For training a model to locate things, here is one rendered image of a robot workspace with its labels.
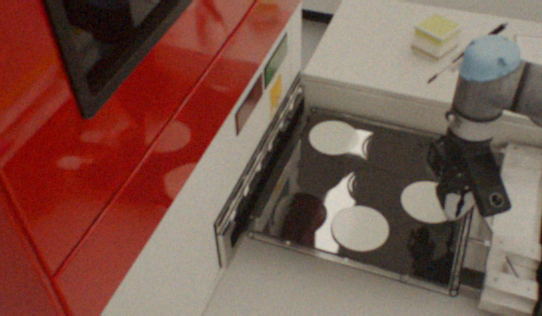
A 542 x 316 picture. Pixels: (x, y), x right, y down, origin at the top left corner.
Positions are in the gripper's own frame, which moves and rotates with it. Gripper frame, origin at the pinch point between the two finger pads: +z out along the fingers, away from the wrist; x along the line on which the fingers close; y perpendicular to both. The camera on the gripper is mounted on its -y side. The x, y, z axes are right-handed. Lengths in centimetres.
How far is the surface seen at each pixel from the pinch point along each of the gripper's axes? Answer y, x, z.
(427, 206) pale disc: 4.7, 2.8, 1.3
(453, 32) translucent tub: 37.6, -15.6, -11.6
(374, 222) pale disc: 3.6, 13.5, 1.2
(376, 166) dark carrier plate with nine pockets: 16.8, 8.1, 1.3
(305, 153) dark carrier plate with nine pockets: 24.1, 20.4, 1.3
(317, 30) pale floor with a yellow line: 193, -36, 92
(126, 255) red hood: -19, 53, -34
